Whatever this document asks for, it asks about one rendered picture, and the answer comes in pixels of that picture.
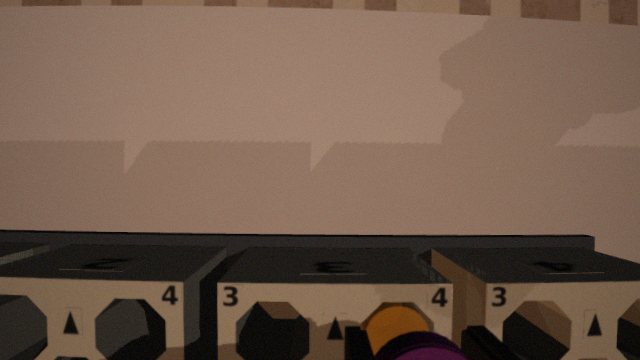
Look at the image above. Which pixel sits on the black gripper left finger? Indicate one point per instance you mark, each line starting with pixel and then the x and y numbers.
pixel 357 345

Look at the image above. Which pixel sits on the beige bucket adapter with holes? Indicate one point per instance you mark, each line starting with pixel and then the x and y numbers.
pixel 330 287
pixel 10 251
pixel 549 303
pixel 110 302

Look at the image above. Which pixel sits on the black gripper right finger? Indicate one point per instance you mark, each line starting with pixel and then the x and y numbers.
pixel 478 343

